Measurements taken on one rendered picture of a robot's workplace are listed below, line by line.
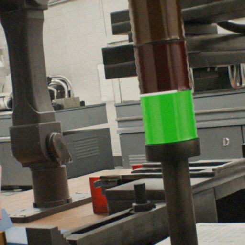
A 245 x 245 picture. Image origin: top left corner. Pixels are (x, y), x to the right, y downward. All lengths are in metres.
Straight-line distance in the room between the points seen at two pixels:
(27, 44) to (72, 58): 9.02
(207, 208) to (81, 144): 7.22
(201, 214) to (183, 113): 0.25
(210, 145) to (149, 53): 5.73
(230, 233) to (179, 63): 0.20
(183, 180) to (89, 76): 9.42
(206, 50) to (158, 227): 0.21
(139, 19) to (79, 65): 9.55
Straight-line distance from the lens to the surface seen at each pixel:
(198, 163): 0.82
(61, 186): 1.12
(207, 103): 6.14
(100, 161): 8.12
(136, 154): 6.76
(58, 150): 1.09
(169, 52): 0.45
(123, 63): 0.71
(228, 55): 0.76
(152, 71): 0.45
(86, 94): 9.94
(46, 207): 1.12
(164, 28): 0.45
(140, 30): 0.45
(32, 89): 1.09
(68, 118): 7.79
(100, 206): 1.05
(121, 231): 0.58
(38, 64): 1.11
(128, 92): 6.76
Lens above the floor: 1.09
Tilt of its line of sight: 3 degrees down
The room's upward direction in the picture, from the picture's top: 7 degrees counter-clockwise
